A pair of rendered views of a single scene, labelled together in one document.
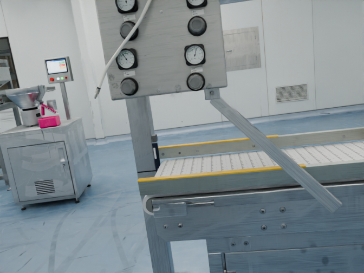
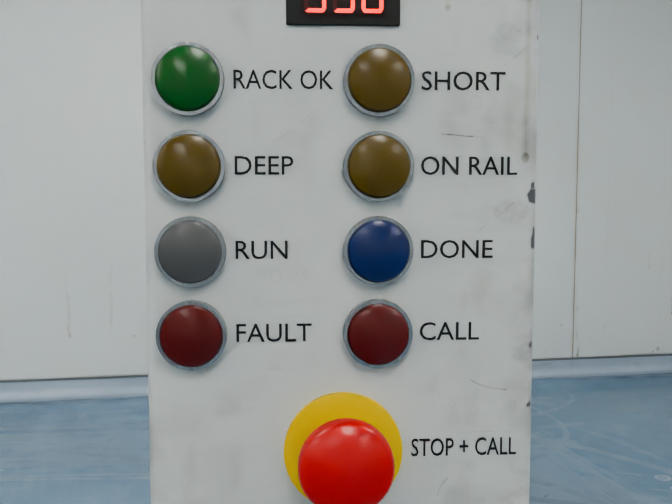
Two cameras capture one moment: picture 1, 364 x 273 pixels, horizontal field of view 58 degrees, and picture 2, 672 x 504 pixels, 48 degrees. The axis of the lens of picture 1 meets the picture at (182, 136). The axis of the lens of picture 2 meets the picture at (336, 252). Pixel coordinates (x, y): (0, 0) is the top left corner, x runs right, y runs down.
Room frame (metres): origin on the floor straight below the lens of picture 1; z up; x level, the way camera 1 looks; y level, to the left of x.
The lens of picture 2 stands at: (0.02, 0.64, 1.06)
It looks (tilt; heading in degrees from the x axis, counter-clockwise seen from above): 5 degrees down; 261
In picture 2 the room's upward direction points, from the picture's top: straight up
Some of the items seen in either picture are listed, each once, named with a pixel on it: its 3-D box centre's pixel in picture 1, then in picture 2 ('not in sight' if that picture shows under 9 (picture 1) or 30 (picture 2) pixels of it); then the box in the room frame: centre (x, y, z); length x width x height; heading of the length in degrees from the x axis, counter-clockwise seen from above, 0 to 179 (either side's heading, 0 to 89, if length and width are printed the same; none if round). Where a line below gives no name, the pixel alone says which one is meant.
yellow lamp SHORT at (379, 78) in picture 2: not in sight; (379, 80); (-0.05, 0.33, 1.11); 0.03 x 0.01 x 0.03; 174
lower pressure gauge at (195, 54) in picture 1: (194, 54); not in sight; (0.59, -0.04, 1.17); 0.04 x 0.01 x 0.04; 84
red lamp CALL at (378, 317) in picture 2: not in sight; (378, 334); (-0.05, 0.33, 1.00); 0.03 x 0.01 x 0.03; 174
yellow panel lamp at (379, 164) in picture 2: not in sight; (379, 166); (-0.05, 0.33, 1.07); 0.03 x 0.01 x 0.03; 174
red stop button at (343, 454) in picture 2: not in sight; (344, 455); (-0.04, 0.33, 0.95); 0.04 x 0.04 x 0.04; 84
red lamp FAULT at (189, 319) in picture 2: not in sight; (191, 336); (0.03, 0.32, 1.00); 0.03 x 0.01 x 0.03; 174
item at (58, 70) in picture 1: (62, 89); not in sight; (3.34, 1.13, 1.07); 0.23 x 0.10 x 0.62; 90
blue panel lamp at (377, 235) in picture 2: not in sight; (378, 251); (-0.05, 0.33, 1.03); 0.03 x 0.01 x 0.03; 174
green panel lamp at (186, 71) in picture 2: not in sight; (187, 78); (0.03, 0.32, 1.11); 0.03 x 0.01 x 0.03; 174
